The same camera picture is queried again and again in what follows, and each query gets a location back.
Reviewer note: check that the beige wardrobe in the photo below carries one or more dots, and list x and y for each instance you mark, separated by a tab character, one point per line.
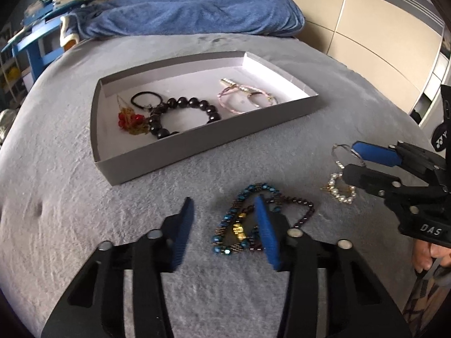
370	24

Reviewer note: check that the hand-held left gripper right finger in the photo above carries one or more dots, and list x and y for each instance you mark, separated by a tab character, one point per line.
267	232

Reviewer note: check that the grey cardboard tray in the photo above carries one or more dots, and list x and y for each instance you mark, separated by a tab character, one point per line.
176	158

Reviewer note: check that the silver bangle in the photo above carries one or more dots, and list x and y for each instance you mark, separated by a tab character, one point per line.
334	155

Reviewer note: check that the grey white bag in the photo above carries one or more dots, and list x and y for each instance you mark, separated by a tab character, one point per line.
7	126

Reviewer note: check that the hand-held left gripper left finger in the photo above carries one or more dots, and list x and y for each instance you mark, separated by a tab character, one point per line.
183	232

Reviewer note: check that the red and gold ornament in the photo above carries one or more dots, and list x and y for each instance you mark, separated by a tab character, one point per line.
135	121

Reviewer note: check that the patterned trousers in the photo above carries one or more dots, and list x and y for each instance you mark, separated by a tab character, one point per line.
426	302

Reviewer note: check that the person's right hand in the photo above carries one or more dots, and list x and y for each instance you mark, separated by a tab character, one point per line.
424	257

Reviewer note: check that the blue desk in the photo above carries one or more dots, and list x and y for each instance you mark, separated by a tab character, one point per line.
35	42

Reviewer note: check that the black bag with white logo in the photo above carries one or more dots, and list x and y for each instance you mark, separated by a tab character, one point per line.
442	126

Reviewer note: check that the yellow item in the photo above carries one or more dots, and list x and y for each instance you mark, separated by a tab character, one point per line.
13	73

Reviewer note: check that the white rack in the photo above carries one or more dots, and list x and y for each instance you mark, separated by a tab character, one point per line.
8	88

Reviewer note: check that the fleece lined garment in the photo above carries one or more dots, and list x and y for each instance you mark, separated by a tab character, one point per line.
68	31

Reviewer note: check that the pearl hair clip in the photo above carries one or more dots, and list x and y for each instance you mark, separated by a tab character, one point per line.
232	83

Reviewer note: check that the blue pillow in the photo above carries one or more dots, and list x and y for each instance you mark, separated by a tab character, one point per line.
197	10

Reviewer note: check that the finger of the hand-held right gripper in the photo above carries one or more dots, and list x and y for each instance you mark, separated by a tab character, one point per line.
375	154
363	177

